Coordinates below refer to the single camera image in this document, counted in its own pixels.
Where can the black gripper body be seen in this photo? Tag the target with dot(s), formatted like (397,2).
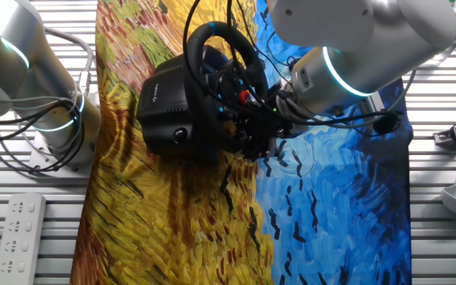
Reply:
(267,122)

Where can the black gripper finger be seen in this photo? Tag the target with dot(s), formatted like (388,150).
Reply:
(261,150)
(245,115)

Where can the black racing steering wheel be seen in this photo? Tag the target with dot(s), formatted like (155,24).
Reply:
(228,33)

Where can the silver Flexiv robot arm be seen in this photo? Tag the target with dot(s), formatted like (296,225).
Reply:
(350,67)

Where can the painted wheat field mat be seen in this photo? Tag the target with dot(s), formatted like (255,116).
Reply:
(172,221)

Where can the white power strip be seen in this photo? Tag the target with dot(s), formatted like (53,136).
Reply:
(18,237)

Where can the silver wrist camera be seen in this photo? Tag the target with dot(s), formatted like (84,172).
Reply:
(372,107)

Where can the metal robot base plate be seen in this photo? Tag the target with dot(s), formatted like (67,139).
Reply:
(42,158)

